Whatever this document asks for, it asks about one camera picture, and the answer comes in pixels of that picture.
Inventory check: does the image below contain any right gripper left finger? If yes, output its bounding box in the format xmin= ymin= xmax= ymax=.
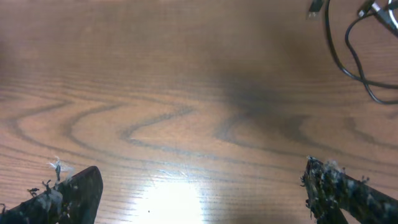
xmin=1 ymin=166 xmax=103 ymax=224

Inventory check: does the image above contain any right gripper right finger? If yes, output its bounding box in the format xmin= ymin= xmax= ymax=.
xmin=301 ymin=156 xmax=397 ymax=223

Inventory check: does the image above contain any white usb cable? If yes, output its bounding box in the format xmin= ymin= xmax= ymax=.
xmin=387 ymin=0 xmax=398 ymax=29

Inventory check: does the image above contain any black usb cable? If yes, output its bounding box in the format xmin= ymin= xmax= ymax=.
xmin=306 ymin=0 xmax=398 ymax=106

